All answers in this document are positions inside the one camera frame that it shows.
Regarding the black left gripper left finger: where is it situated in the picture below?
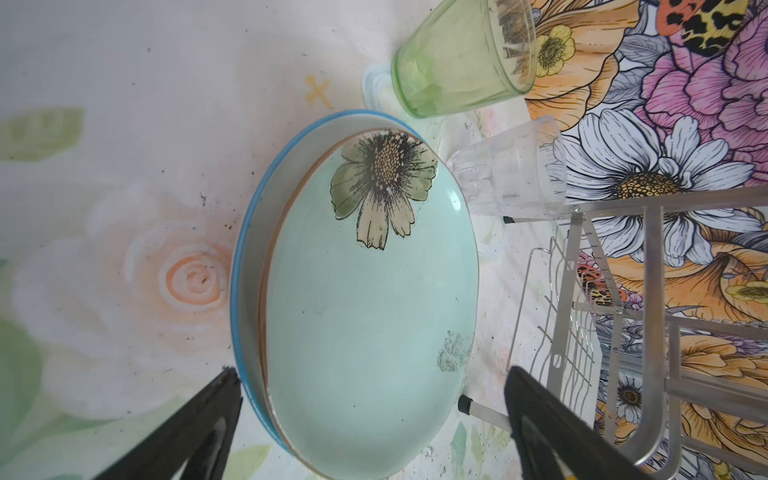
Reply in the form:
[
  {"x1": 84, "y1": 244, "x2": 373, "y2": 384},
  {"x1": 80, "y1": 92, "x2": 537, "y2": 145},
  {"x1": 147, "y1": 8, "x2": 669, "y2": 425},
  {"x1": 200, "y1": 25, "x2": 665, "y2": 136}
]
[{"x1": 97, "y1": 367, "x2": 243, "y2": 479}]

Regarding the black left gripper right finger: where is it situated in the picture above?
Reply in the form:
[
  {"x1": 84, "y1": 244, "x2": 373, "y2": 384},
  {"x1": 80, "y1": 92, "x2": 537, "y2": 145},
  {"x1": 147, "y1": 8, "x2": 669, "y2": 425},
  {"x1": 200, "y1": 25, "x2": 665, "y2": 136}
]
[{"x1": 504, "y1": 366, "x2": 650, "y2": 479}]

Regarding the white watermelon pattern plate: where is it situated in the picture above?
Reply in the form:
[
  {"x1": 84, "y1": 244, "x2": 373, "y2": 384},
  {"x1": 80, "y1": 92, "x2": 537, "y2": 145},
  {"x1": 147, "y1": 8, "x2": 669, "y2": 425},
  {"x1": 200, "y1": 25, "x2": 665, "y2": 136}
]
[{"x1": 229, "y1": 110, "x2": 417, "y2": 447}]

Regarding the teal rimmed plate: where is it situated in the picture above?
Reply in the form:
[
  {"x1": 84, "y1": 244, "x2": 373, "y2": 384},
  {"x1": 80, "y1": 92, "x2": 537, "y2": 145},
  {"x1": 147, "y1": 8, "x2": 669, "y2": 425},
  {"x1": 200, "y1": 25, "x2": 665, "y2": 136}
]
[{"x1": 258, "y1": 129, "x2": 479, "y2": 479}]

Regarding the clear pink glass tumbler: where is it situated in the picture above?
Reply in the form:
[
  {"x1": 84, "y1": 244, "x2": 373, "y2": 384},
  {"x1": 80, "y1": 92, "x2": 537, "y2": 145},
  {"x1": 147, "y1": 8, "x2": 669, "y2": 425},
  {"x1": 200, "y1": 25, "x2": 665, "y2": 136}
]
[{"x1": 446, "y1": 115, "x2": 567, "y2": 222}]

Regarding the green glass tumbler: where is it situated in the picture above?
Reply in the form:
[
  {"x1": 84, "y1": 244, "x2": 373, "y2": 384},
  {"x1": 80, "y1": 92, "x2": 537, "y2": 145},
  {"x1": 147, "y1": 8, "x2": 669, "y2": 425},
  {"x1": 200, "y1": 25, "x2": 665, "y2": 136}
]
[{"x1": 391, "y1": 0, "x2": 537, "y2": 118}]

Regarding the metal two-tier dish rack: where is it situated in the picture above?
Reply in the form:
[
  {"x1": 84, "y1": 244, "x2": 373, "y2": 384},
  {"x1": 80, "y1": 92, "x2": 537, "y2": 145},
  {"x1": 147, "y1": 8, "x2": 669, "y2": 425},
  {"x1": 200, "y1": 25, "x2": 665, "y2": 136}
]
[{"x1": 457, "y1": 184, "x2": 768, "y2": 480}]

